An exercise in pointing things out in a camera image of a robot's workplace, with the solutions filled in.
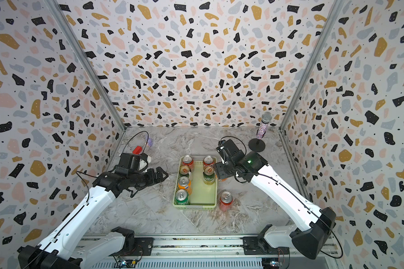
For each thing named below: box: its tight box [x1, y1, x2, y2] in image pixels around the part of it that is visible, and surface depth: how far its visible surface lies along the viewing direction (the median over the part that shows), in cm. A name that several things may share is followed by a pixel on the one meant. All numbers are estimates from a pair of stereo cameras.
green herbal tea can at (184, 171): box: [178, 165, 191, 178], surface depth 88 cm
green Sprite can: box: [173, 188, 190, 206], surface depth 80 cm
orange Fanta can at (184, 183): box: [177, 175, 192, 196], surface depth 84 cm
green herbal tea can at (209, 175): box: [202, 166, 216, 185], surface depth 89 cm
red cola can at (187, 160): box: [181, 154, 195, 173], surface depth 94 cm
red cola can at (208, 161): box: [202, 155, 215, 169], surface depth 93 cm
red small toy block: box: [132, 145, 143, 155], surface depth 108 cm
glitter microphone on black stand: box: [248, 111, 273, 153], surface depth 90 cm
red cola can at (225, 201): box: [218, 191, 234, 212], surface depth 80 cm
